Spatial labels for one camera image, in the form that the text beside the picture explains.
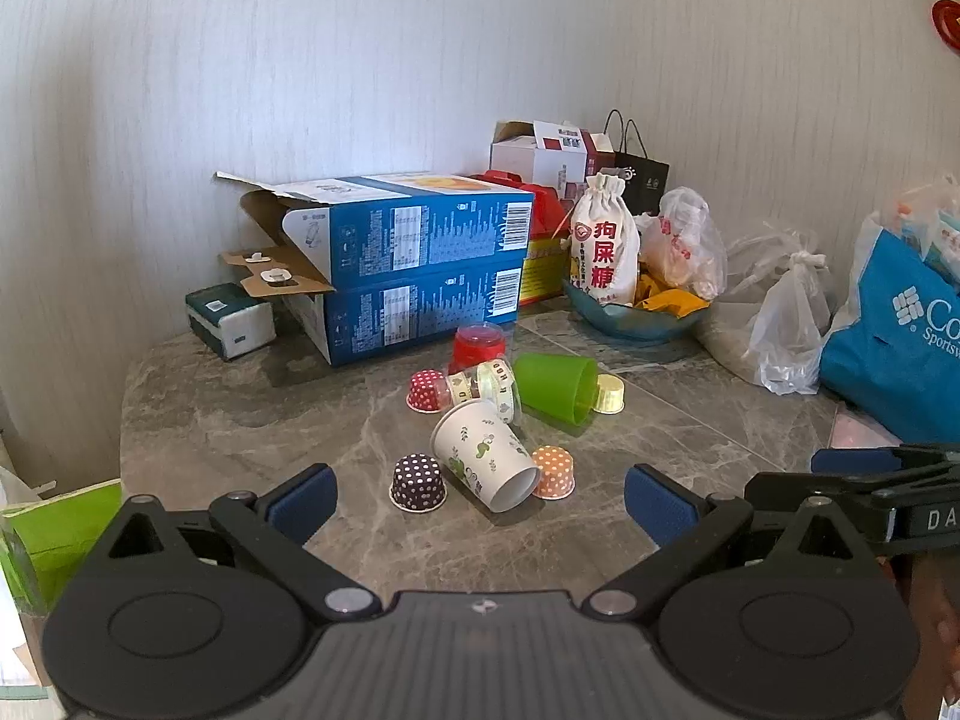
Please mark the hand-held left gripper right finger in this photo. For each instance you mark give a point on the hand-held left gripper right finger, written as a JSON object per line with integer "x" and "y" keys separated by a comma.
{"x": 658, "y": 504}

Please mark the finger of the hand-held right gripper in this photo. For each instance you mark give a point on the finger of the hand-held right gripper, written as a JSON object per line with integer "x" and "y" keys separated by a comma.
{"x": 851, "y": 460}
{"x": 817, "y": 485}

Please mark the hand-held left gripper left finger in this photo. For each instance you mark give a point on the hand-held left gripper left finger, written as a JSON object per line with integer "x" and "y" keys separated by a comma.
{"x": 304, "y": 501}

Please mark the white leaf-print paper cup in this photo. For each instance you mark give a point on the white leaf-print paper cup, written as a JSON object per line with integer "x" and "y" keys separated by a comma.
{"x": 480, "y": 457}

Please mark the orange polka-dot baking cup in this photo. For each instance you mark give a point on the orange polka-dot baking cup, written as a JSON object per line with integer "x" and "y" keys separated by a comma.
{"x": 553, "y": 472}

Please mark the dark purple polka-dot baking cup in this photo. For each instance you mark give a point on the dark purple polka-dot baking cup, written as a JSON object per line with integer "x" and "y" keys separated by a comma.
{"x": 417, "y": 484}

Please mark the yellow baking cup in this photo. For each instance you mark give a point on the yellow baking cup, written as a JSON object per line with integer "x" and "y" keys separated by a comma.
{"x": 611, "y": 394}

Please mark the green plastic cup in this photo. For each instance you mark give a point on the green plastic cup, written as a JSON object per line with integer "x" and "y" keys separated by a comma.
{"x": 555, "y": 386}

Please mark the red polka-dot baking cup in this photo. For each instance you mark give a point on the red polka-dot baking cup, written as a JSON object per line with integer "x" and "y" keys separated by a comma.
{"x": 426, "y": 392}

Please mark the clear cup with patterned band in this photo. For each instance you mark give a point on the clear cup with patterned band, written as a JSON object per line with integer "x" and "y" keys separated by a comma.
{"x": 487, "y": 388}

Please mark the red plastic cup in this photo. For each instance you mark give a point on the red plastic cup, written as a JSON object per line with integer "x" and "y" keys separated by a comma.
{"x": 478, "y": 349}

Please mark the person's right hand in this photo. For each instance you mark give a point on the person's right hand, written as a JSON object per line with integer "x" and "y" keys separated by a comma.
{"x": 939, "y": 619}

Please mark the blue shopping bag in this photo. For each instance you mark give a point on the blue shopping bag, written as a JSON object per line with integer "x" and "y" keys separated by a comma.
{"x": 896, "y": 345}

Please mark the clear knotted plastic bag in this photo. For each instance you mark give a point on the clear knotted plastic bag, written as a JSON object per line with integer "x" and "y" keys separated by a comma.
{"x": 787, "y": 315}

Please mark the blue glass bowl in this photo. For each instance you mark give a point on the blue glass bowl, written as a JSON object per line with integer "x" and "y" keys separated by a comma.
{"x": 630, "y": 321}

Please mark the green white tissue pack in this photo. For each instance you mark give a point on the green white tissue pack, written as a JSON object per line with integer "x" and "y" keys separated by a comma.
{"x": 229, "y": 319}

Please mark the yellow snack packets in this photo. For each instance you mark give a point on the yellow snack packets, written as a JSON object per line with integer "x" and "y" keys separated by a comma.
{"x": 667, "y": 298}

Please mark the closed blue carton box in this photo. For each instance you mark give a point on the closed blue carton box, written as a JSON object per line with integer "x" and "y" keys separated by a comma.
{"x": 420, "y": 315}

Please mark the packets in shopping bag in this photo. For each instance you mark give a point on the packets in shopping bag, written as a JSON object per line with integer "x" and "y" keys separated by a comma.
{"x": 934, "y": 225}

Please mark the green cardboard box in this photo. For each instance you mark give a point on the green cardboard box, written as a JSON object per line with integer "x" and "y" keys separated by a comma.
{"x": 56, "y": 540}

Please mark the plastic bag of snacks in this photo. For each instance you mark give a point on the plastic bag of snacks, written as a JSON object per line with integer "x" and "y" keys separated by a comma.
{"x": 686, "y": 244}

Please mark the red gift box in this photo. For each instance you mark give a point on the red gift box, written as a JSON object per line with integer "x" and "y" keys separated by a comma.
{"x": 544, "y": 244}

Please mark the open blue carton box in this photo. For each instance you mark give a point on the open blue carton box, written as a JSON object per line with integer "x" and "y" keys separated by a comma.
{"x": 420, "y": 229}

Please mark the black paper gift bag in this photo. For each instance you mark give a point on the black paper gift bag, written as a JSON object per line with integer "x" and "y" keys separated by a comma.
{"x": 645, "y": 172}

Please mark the white and red carton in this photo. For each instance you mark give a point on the white and red carton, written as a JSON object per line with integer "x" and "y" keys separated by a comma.
{"x": 551, "y": 154}

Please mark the red wall ornament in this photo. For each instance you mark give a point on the red wall ornament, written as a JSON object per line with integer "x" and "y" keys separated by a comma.
{"x": 949, "y": 24}

